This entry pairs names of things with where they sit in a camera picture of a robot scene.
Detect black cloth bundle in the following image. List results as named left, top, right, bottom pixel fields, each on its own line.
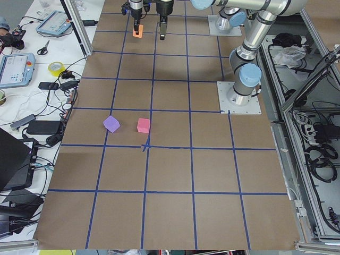
left=272, top=33, right=302, bottom=47

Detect upper teach pendant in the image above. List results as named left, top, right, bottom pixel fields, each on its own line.
left=36, top=11, right=71, bottom=37

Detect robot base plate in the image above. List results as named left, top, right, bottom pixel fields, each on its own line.
left=217, top=81, right=261, bottom=115
left=208, top=15, right=244, bottom=37

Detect orange foam cube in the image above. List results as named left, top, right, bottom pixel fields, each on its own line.
left=133, top=24, right=143, bottom=38

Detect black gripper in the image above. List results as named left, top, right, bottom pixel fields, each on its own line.
left=156, top=0, right=174, bottom=40
left=129, top=0, right=143, bottom=35

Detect aluminium frame post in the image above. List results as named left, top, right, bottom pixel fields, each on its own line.
left=60, top=0, right=93, bottom=58

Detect lower teach pendant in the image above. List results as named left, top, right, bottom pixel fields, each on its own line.
left=1, top=53, right=36, bottom=89

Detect pink foam cube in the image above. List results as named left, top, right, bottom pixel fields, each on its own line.
left=137, top=118, right=150, bottom=133

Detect black power adapter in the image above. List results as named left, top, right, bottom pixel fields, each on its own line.
left=27, top=120, right=60, bottom=135

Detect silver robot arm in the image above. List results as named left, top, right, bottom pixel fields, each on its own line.
left=121, top=1, right=247, bottom=40
left=191, top=1, right=307, bottom=106

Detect black handled scissors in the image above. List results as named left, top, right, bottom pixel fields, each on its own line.
left=37, top=41, right=50, bottom=56

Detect yellow tape roll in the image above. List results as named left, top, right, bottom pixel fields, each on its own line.
left=48, top=61, right=66, bottom=77

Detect white crumpled cloth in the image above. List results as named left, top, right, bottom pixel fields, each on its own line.
left=273, top=46, right=307, bottom=69

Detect teach pendant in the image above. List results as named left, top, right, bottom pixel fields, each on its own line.
left=36, top=11, right=71, bottom=37
left=1, top=53, right=36, bottom=89

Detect black laptop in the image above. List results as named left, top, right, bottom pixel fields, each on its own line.
left=1, top=130, right=38, bottom=191

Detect purple foam cube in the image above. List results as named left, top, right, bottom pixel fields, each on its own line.
left=103, top=115, right=120, bottom=133

